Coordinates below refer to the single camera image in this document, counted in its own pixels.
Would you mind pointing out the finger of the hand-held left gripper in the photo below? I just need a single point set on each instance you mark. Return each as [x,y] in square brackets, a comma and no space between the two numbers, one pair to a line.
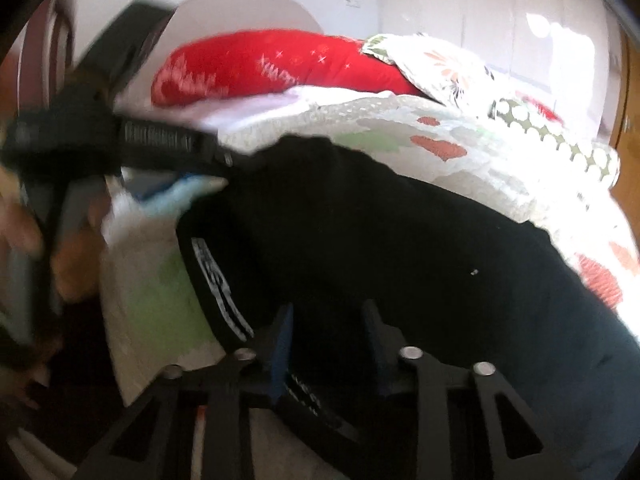
[170,147]

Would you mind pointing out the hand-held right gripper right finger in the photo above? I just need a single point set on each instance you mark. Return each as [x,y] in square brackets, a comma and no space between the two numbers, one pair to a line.
[381,355]

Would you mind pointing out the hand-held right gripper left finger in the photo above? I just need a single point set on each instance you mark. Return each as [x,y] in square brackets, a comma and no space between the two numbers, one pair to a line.
[281,350]

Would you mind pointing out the black pants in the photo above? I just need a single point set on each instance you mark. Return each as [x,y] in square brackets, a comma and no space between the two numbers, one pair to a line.
[375,240]

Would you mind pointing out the person's left hand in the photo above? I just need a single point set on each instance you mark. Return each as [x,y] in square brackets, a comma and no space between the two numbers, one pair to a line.
[80,260]

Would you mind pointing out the white bed sheet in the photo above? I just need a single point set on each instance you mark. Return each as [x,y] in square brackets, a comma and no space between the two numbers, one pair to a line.
[250,107]

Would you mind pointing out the red printed pillow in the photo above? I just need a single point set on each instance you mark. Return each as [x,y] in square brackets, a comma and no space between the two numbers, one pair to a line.
[225,65]
[542,105]

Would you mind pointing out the white rounded headboard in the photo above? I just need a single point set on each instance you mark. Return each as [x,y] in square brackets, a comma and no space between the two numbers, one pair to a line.
[240,10]

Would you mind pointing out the heart patterned quilt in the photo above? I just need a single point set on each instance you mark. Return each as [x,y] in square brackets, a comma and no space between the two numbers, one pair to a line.
[380,125]

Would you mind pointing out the white floral pillow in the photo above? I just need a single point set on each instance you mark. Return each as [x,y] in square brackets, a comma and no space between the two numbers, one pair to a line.
[430,65]

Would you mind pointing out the green polka dot bolster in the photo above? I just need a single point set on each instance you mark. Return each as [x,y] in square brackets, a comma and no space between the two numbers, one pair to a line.
[550,135]

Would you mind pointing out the glossy white wardrobe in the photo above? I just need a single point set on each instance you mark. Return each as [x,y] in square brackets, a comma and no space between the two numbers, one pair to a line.
[475,10]

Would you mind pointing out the wooden door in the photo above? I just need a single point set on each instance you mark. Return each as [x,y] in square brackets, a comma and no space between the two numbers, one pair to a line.
[627,125]

